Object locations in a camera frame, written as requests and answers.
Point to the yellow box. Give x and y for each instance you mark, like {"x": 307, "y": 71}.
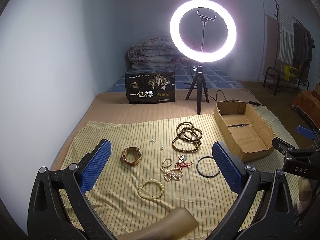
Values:
{"x": 291, "y": 73}

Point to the cardboard box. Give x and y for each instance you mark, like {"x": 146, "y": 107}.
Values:
{"x": 246, "y": 134}

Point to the right hand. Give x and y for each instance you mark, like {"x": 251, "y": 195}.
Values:
{"x": 305, "y": 189}

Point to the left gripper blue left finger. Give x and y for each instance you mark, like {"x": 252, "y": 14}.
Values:
{"x": 92, "y": 164}

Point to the white ring light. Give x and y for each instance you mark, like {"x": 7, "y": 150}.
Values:
{"x": 202, "y": 56}

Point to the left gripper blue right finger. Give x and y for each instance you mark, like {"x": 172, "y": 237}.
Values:
{"x": 232, "y": 168}

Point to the folded floral quilt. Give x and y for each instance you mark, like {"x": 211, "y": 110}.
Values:
{"x": 157, "y": 52}

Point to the black snack bag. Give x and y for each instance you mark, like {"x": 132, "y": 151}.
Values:
{"x": 144, "y": 88}

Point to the black metal shoe rack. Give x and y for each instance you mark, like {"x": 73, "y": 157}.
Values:
{"x": 276, "y": 84}

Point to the dark blue bangle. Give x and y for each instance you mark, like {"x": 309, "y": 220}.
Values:
{"x": 207, "y": 167}

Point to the black tripod stand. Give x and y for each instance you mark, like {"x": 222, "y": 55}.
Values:
{"x": 200, "y": 83}

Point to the left hand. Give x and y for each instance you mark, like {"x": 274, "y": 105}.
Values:
{"x": 178, "y": 223}

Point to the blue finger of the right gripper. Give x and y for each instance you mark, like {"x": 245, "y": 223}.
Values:
{"x": 303, "y": 163}
{"x": 308, "y": 133}

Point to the tan bed blanket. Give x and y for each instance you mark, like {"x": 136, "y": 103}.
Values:
{"x": 114, "y": 108}

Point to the black clothes rack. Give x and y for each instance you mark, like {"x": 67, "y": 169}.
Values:
{"x": 294, "y": 44}

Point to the orange cardboard carton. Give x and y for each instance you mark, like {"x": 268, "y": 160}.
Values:
{"x": 307, "y": 101}

